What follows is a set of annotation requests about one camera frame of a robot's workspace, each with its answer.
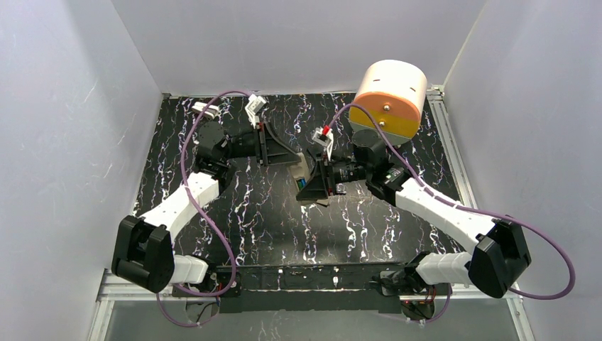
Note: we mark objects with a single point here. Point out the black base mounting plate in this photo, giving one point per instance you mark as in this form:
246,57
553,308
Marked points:
322,287

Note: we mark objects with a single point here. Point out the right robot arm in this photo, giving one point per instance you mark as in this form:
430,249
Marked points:
495,251

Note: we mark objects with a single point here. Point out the white remote control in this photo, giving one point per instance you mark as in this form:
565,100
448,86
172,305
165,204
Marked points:
299,169

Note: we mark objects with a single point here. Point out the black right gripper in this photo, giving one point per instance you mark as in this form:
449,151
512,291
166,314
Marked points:
325,177

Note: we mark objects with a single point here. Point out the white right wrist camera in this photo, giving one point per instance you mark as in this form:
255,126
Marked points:
324,137

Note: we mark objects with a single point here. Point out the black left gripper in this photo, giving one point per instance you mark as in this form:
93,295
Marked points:
264,143

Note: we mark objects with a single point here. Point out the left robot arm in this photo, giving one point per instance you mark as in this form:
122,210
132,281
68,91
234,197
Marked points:
143,252

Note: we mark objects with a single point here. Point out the pink orange cylindrical drawer box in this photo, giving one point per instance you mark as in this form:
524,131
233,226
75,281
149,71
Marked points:
394,93

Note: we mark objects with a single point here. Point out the small white clip object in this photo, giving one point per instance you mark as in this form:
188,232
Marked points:
205,110

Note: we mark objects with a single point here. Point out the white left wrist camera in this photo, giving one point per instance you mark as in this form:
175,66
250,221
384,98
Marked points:
253,107

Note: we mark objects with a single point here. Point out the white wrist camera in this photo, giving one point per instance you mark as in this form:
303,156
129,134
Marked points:
253,107
324,137

